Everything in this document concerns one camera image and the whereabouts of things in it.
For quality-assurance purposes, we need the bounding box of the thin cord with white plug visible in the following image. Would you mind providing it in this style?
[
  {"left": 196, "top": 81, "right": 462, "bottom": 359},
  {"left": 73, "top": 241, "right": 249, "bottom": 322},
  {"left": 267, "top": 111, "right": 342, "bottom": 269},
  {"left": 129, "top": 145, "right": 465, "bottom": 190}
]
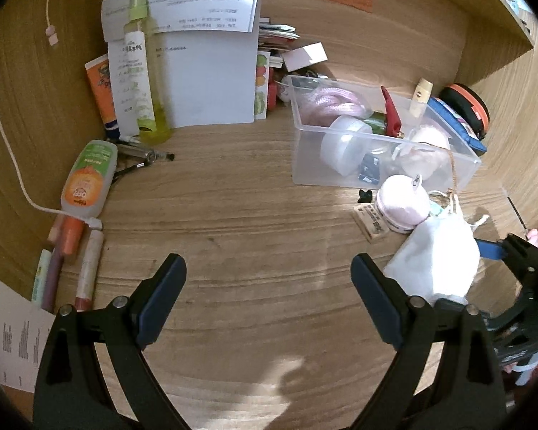
[{"left": 39, "top": 0, "right": 60, "bottom": 48}]

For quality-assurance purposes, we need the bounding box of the pile of small packets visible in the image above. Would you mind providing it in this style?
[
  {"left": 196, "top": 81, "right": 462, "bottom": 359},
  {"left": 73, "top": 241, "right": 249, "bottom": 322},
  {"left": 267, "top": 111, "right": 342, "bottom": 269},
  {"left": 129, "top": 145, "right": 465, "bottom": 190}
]
[{"left": 258, "top": 18, "right": 299, "bottom": 57}]

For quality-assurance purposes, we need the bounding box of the pale green stick tube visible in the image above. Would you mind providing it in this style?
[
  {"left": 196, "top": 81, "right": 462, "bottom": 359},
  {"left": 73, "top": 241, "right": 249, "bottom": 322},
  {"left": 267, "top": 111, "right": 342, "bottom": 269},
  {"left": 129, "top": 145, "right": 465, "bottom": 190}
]
[{"left": 30, "top": 248, "right": 52, "bottom": 307}]

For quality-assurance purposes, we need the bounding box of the translucent white round jar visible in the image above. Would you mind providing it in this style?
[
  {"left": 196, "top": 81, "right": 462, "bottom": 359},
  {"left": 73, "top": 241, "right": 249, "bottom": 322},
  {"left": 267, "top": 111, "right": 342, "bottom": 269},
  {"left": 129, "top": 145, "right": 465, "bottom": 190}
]
[{"left": 320, "top": 115, "right": 373, "bottom": 175}]

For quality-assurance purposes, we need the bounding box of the green bottle with white label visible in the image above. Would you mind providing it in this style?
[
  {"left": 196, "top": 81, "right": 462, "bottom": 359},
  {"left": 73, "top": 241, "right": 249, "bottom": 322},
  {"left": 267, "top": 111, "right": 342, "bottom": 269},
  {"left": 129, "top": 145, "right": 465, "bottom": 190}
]
[{"left": 363, "top": 112, "right": 388, "bottom": 135}]

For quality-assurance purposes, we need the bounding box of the pale pink round device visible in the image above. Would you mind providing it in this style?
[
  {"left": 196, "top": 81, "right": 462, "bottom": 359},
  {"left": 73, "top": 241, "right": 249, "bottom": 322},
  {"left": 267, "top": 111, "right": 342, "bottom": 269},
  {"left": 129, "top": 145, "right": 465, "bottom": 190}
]
[{"left": 376, "top": 174, "right": 431, "bottom": 234}]

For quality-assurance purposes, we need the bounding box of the yellow-green spray bottle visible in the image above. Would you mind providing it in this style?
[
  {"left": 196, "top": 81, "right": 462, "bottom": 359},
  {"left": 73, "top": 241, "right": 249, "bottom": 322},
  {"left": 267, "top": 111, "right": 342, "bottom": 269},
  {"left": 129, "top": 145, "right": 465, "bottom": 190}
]
[{"left": 124, "top": 0, "right": 173, "bottom": 144}]

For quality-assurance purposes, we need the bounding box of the white cable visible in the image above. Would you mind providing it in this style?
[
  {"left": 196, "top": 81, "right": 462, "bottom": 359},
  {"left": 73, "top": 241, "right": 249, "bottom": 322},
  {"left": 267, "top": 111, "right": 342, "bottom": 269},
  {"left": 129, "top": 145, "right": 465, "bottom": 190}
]
[{"left": 0, "top": 31, "right": 102, "bottom": 230}]

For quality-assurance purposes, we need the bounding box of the narrow white printed paper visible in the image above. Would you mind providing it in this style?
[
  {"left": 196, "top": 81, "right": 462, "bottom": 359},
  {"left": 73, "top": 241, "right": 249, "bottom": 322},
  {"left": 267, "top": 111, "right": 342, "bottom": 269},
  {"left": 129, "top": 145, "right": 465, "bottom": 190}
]
[{"left": 107, "top": 40, "right": 155, "bottom": 137}]

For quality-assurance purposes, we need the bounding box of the white printed receipt paper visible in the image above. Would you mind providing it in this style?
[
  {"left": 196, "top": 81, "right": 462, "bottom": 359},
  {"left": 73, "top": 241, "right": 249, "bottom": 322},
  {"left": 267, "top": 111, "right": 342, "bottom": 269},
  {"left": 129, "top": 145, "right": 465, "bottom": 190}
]
[{"left": 0, "top": 266, "right": 57, "bottom": 395}]

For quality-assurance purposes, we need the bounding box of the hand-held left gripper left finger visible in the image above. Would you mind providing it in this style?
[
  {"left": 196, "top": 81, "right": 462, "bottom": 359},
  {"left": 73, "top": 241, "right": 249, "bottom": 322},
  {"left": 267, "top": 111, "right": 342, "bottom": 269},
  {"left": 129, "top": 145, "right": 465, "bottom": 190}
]
[{"left": 32, "top": 253, "right": 193, "bottom": 430}]

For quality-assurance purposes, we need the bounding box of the clear plastic storage box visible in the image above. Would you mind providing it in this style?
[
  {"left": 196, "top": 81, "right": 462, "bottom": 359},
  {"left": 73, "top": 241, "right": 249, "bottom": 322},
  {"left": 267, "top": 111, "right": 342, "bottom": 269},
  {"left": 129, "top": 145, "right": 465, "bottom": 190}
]
[{"left": 287, "top": 75, "right": 482, "bottom": 193}]

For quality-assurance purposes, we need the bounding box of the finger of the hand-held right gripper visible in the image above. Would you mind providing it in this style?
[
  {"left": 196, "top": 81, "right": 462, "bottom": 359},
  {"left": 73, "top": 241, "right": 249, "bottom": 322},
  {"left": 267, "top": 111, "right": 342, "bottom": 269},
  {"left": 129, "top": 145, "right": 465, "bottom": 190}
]
[{"left": 474, "top": 233, "right": 538, "bottom": 278}]

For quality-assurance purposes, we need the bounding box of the orange label gel bottle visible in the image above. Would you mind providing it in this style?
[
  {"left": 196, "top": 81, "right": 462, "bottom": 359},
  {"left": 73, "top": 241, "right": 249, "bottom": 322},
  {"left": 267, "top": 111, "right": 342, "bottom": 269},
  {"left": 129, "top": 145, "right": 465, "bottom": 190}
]
[{"left": 60, "top": 140, "right": 118, "bottom": 256}]

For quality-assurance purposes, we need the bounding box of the white cloth pouch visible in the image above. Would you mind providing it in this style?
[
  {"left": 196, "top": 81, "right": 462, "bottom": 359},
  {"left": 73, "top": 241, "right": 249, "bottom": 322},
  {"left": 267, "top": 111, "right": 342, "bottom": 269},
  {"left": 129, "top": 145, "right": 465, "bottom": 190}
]
[{"left": 383, "top": 208, "right": 489, "bottom": 305}]

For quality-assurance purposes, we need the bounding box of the orange and black round case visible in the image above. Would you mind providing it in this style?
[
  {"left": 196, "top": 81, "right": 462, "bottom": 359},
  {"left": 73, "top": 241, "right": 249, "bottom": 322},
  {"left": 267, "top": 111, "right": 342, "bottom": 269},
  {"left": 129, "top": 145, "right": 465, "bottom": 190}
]
[{"left": 439, "top": 83, "right": 491, "bottom": 142}]

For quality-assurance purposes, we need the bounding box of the pink stick tube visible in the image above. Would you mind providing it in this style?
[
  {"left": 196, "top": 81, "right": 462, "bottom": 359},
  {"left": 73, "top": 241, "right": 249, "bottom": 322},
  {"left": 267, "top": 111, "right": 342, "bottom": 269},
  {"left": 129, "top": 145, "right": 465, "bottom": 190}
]
[{"left": 74, "top": 230, "right": 105, "bottom": 312}]

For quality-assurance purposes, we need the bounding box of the white fluffy ball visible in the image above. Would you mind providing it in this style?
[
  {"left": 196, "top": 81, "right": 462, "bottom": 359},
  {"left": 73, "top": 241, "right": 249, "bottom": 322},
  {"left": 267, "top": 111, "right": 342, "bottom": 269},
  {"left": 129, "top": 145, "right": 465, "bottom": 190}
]
[{"left": 401, "top": 124, "right": 451, "bottom": 175}]

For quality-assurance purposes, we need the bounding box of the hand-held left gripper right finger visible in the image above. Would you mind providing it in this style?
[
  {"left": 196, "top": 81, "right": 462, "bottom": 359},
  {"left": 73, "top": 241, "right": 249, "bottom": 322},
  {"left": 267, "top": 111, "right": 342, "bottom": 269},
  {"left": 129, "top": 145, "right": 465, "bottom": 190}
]
[{"left": 350, "top": 253, "right": 507, "bottom": 430}]

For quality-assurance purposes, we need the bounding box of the small blue box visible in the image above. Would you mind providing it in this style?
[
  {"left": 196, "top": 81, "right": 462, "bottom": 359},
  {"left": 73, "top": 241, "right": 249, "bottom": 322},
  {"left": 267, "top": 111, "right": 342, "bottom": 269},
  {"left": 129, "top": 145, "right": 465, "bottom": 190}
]
[{"left": 359, "top": 152, "right": 382, "bottom": 185}]

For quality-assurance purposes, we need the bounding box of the folded white printed paper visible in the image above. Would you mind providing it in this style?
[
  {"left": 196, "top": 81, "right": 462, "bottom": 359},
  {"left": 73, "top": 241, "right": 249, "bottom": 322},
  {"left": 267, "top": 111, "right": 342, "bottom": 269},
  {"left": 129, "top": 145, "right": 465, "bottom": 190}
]
[{"left": 101, "top": 0, "right": 261, "bottom": 43}]

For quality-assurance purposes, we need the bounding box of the small white card box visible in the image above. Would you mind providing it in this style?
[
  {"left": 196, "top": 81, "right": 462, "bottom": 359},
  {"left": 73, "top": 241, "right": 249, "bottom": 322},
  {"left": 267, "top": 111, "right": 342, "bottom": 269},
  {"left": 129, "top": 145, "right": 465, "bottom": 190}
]
[{"left": 282, "top": 42, "right": 329, "bottom": 72}]

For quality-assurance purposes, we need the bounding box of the blue pouch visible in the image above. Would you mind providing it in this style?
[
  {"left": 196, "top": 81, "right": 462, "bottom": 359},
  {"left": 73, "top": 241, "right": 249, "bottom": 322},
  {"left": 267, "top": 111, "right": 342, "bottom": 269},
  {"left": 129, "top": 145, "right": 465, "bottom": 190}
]
[{"left": 426, "top": 96, "right": 487, "bottom": 157}]

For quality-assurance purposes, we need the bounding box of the red clip with gold ribbon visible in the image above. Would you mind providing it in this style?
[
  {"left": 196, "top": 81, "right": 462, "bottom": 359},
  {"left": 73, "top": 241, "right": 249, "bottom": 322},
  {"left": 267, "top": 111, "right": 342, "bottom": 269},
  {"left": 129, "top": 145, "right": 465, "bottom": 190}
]
[{"left": 381, "top": 86, "right": 405, "bottom": 139}]

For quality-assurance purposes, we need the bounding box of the pink rope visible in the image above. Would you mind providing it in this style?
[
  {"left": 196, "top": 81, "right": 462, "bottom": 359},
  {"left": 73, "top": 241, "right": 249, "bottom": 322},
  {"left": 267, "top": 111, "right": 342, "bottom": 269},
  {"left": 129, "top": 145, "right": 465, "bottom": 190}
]
[{"left": 301, "top": 87, "right": 369, "bottom": 127}]

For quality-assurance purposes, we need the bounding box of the dark red stick tube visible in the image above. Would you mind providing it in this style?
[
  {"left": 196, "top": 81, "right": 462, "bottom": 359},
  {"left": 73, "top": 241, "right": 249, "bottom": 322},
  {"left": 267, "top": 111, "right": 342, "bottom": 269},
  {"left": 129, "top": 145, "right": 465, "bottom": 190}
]
[{"left": 40, "top": 251, "right": 66, "bottom": 314}]

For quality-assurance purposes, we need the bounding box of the wooden desktop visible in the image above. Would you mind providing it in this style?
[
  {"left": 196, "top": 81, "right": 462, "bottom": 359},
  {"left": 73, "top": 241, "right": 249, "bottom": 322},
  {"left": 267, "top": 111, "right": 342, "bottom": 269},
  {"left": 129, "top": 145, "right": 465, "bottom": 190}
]
[{"left": 0, "top": 116, "right": 538, "bottom": 430}]

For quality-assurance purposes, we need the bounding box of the cream plastic whistle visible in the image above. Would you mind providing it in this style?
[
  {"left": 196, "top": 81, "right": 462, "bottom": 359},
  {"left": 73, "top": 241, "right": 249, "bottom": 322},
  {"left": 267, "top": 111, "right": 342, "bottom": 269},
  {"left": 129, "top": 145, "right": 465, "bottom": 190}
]
[{"left": 409, "top": 77, "right": 433, "bottom": 119}]

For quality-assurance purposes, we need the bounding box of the fruit print card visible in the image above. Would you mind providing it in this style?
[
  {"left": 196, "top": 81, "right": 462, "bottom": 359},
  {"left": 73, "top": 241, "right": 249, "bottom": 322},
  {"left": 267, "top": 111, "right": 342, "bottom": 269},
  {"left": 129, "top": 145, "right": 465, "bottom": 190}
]
[{"left": 253, "top": 51, "right": 272, "bottom": 121}]

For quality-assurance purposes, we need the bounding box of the orange tube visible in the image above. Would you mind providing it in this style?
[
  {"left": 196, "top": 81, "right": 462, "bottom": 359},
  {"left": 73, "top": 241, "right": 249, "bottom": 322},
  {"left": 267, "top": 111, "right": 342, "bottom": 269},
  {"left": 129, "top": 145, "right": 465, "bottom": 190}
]
[{"left": 85, "top": 54, "right": 119, "bottom": 139}]

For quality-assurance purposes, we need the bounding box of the wooden stamp block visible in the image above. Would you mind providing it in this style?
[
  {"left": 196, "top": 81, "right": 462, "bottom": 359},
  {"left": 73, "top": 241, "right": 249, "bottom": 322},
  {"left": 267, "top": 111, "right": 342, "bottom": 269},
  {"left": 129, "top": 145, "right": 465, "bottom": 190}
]
[{"left": 353, "top": 204, "right": 390, "bottom": 243}]

